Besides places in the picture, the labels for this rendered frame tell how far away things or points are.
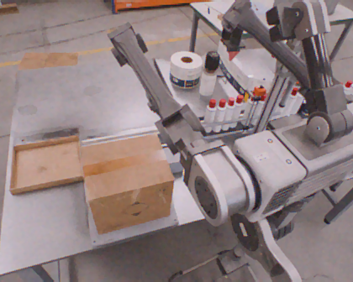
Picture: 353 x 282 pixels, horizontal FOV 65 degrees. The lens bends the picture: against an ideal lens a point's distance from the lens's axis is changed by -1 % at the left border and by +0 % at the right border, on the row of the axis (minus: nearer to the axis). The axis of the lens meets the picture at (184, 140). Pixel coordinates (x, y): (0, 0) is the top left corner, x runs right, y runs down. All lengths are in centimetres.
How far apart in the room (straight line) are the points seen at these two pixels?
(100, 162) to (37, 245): 42
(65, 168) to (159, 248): 96
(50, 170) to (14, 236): 32
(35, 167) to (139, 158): 60
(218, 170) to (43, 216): 92
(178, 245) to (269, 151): 158
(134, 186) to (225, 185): 49
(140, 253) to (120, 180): 113
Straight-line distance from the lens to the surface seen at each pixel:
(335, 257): 245
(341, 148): 69
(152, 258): 205
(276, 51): 94
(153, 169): 102
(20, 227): 133
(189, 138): 63
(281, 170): 57
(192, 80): 177
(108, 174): 102
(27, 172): 148
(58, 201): 134
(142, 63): 79
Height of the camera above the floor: 194
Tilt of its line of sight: 47 degrees down
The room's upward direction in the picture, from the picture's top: 9 degrees clockwise
